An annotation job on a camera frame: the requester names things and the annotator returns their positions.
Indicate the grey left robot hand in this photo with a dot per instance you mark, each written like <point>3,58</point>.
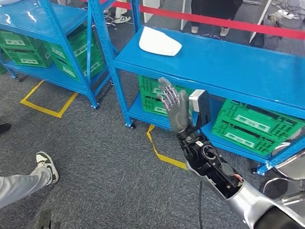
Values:
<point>56,225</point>

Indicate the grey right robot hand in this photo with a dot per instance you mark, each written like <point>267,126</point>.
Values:
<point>180,113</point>

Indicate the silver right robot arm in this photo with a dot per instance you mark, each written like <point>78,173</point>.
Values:
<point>238,192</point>

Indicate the white plastic part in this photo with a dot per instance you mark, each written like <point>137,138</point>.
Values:
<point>9,1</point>
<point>160,42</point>

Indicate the blue metal shelf rack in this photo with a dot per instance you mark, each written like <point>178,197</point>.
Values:
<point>47,15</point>
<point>238,72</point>

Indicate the red barrier belt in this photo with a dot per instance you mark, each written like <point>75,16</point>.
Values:
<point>214,22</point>

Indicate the yellow floor tape square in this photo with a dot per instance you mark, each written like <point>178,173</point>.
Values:
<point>43,110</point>

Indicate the black shoe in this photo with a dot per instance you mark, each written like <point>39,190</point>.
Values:
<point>4,128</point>

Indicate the grey bag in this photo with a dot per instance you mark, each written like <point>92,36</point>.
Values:
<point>269,38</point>

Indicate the white table leg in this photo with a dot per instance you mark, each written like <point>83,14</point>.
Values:
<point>260,20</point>

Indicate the white power strip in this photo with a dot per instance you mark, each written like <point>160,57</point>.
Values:
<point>288,14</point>

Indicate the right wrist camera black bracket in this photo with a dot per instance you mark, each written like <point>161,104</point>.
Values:
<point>202,107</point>

